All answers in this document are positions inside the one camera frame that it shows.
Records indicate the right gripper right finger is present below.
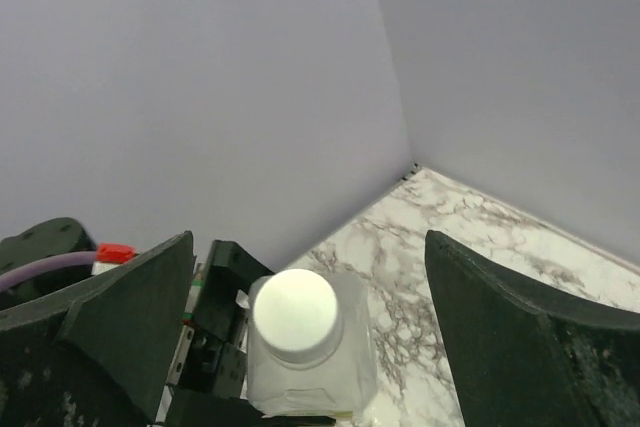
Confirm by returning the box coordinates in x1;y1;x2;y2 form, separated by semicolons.
424;230;639;426

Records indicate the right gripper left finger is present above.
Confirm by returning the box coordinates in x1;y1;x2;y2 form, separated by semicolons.
1;231;195;426

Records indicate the white bottle cap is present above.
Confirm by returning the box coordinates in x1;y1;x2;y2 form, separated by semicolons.
250;269;343;366

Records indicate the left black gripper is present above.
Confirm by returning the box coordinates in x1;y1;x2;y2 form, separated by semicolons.
159;240;272;426

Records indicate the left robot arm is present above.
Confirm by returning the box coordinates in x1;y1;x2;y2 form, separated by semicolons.
1;218;267;426

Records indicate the large clear plastic bottle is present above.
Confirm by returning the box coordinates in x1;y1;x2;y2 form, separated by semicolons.
247;269;378;418

